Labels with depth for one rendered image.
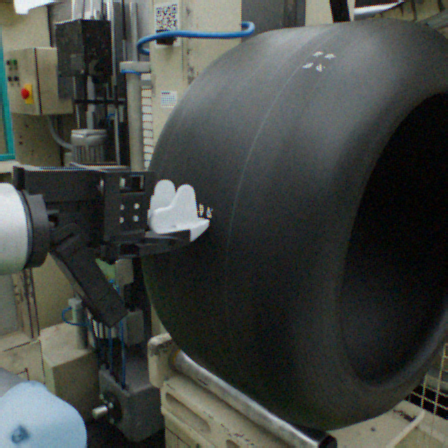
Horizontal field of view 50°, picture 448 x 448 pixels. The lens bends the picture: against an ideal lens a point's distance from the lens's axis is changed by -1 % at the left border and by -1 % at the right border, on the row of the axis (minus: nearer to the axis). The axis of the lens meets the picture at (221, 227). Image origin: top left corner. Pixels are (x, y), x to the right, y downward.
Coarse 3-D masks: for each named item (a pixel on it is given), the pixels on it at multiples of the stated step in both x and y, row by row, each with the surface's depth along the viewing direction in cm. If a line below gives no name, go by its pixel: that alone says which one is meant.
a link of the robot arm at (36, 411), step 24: (0, 384) 28; (24, 384) 28; (0, 408) 25; (24, 408) 26; (48, 408) 26; (72, 408) 28; (0, 432) 24; (24, 432) 25; (48, 432) 25; (72, 432) 27
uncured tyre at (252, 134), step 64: (256, 64) 59; (384, 64) 53; (192, 128) 59; (256, 128) 52; (320, 128) 49; (384, 128) 52; (256, 192) 50; (320, 192) 48; (384, 192) 100; (192, 256) 56; (256, 256) 50; (320, 256) 50; (384, 256) 99; (192, 320) 60; (256, 320) 52; (320, 320) 52; (384, 320) 93; (256, 384) 57; (320, 384) 56; (384, 384) 68
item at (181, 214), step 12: (180, 192) 48; (192, 192) 50; (180, 204) 49; (192, 204) 50; (156, 216) 47; (168, 216) 48; (180, 216) 49; (192, 216) 50; (156, 228) 47; (168, 228) 48; (180, 228) 49; (192, 228) 49; (204, 228) 52
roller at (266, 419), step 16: (176, 352) 91; (192, 368) 87; (208, 384) 83; (224, 384) 81; (224, 400) 81; (240, 400) 78; (256, 416) 75; (272, 416) 73; (272, 432) 73; (288, 432) 71; (304, 432) 69; (320, 432) 69
